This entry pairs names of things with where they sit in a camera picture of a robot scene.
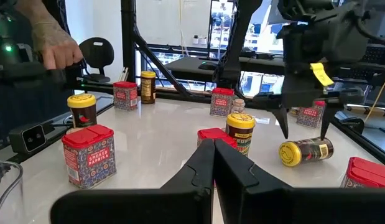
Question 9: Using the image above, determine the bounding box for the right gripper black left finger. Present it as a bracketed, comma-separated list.
[50, 139, 216, 224]

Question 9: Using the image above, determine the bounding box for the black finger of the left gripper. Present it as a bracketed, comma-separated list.
[319, 106, 336, 141]
[269, 107, 290, 140]

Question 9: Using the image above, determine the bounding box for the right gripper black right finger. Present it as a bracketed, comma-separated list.
[213, 139, 385, 224]

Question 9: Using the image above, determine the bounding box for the yellow-lidded dark spice jar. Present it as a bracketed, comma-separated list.
[67, 93, 98, 129]
[140, 70, 157, 105]
[225, 112, 256, 157]
[278, 136, 335, 168]

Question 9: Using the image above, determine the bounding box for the person's forearm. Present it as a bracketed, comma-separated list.
[13, 0, 61, 32]

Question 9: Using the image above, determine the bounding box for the yellow paper tag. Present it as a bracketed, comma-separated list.
[310, 62, 335, 87]

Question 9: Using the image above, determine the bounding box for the backlit black keyboard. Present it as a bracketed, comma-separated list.
[361, 45, 385, 65]

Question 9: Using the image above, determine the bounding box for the black computer mouse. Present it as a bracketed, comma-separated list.
[198, 61, 218, 71]

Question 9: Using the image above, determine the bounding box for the dark grey desk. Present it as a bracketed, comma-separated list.
[165, 55, 385, 83]

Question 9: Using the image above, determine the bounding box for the black office chair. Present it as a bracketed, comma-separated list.
[78, 37, 115, 84]

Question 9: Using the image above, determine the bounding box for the clear plastic tray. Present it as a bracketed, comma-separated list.
[0, 159, 25, 224]

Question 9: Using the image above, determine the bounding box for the person's hand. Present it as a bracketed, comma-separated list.
[30, 23, 84, 71]

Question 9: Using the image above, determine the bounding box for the yellow cable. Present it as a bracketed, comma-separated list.
[363, 73, 385, 124]

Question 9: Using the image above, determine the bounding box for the black table-level camera box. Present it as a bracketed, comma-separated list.
[8, 123, 47, 156]

